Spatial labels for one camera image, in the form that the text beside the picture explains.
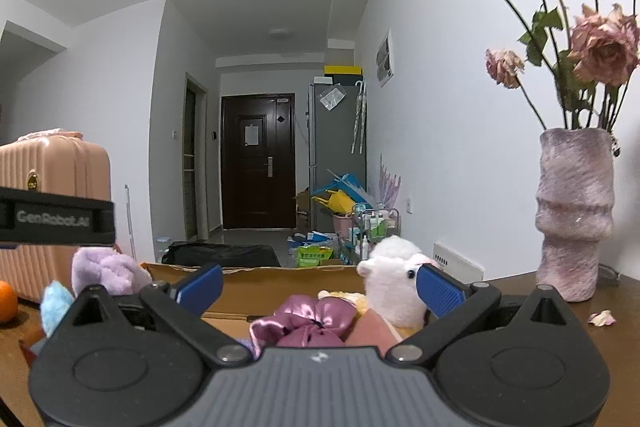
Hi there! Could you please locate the pink sponge block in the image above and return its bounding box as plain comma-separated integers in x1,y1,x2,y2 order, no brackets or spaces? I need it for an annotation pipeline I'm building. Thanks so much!
344,310,416,358

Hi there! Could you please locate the grey refrigerator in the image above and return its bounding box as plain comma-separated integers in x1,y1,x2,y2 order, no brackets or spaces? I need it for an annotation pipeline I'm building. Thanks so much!
306,81,369,234

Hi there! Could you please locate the pink satin scrunchie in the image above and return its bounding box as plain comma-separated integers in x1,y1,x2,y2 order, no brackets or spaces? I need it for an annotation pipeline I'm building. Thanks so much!
250,295,358,358

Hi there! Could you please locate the yellow plush toy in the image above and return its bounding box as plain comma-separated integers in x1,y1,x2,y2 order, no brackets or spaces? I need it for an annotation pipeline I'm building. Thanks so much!
318,291,369,315

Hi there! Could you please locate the dark entrance door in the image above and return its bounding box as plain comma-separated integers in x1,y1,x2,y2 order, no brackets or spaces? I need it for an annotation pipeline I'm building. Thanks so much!
220,93,296,229

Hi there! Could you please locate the pink ribbed suitcase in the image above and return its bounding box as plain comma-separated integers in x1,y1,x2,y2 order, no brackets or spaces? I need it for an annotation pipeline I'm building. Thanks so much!
1,130,116,303

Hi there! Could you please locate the dried pink rose bouquet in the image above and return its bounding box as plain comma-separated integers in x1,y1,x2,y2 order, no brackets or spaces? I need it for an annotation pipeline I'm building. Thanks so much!
485,0,639,132

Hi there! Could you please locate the blue fluffy plush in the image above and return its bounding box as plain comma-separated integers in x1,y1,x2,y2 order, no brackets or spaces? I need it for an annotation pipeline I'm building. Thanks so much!
40,281,75,337

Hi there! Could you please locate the red cardboard box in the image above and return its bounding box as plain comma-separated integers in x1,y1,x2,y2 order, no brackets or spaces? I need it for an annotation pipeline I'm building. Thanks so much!
18,261,371,368

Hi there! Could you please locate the utility cart with bottles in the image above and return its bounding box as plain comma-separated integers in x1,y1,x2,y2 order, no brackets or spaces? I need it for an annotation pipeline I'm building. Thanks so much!
341,204,401,265

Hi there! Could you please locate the pink textured vase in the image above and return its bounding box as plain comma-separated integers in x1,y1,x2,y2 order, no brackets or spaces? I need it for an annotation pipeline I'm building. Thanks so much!
535,128,615,303

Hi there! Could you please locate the white alpaca plush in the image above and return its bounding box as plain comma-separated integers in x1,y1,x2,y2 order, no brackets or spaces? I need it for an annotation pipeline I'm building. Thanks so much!
357,235,440,329

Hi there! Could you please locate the fallen pink petal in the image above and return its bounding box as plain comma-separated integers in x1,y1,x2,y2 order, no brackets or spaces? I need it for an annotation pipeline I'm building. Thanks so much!
588,309,616,327

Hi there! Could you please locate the orange fruit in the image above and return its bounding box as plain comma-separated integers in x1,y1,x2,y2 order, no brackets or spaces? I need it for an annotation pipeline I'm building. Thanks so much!
0,281,18,324

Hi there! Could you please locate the lilac fluffy sock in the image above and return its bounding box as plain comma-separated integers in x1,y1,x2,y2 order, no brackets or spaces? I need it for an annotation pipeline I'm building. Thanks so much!
72,247,152,296

